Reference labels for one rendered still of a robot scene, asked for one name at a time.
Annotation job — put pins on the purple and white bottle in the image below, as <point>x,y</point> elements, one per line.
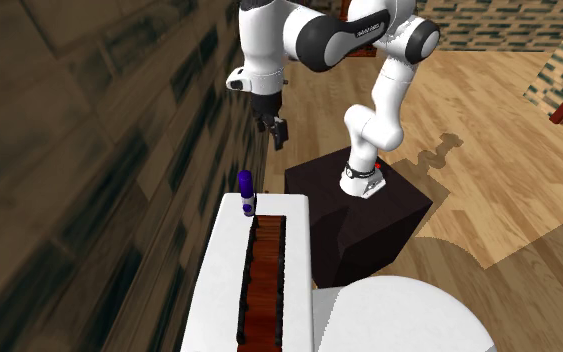
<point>246,192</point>

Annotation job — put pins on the white toilet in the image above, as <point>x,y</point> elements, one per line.
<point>281,292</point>

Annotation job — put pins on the dark robot stand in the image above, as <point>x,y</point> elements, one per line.
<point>359,229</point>

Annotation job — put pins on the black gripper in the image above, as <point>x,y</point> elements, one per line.
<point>265,104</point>

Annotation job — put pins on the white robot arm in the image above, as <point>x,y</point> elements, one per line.
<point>383,102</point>

